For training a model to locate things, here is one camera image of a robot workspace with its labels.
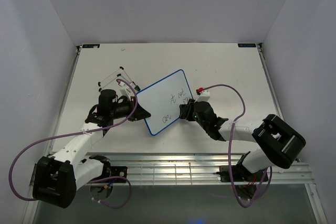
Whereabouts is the purple cable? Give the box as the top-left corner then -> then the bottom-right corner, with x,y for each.
203,83 -> 272,209
8,78 -> 139,202

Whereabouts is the wire whiteboard easel stand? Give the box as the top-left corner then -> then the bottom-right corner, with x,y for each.
98,66 -> 140,91

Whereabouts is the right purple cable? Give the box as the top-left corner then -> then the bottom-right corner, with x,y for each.
203,83 -> 272,209

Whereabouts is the right blue table label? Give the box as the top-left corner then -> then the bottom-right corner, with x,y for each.
237,43 -> 257,48

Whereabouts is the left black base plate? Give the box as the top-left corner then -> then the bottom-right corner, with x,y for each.
107,166 -> 128,184

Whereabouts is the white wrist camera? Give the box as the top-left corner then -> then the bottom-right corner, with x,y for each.
195,88 -> 211,102
117,77 -> 139,100

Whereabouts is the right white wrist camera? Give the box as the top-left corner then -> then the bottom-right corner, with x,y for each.
195,88 -> 211,102

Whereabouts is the aluminium front rail frame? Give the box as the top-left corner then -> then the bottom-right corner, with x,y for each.
34,153 -> 316,187

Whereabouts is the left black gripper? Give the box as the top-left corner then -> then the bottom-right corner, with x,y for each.
111,97 -> 151,122

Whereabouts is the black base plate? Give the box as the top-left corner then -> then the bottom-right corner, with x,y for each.
216,165 -> 264,182
107,166 -> 128,184

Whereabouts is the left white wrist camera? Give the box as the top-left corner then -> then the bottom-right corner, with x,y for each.
117,77 -> 139,100

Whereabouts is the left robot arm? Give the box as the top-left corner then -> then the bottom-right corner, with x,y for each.
33,89 -> 151,208

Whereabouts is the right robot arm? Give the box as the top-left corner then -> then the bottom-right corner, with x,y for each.
180,99 -> 306,181

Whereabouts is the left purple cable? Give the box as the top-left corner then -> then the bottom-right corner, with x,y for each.
8,78 -> 139,202

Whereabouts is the blue framed small whiteboard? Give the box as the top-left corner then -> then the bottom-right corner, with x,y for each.
137,69 -> 193,136

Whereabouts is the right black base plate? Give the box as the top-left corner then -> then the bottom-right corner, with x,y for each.
216,165 -> 264,182

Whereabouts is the left blue table label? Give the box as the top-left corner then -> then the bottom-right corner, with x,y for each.
82,44 -> 100,49

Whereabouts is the black whiteboard eraser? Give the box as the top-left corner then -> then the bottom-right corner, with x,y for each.
179,104 -> 187,113

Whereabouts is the blue table label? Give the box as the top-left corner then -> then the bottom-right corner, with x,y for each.
237,43 -> 257,48
82,44 -> 100,49

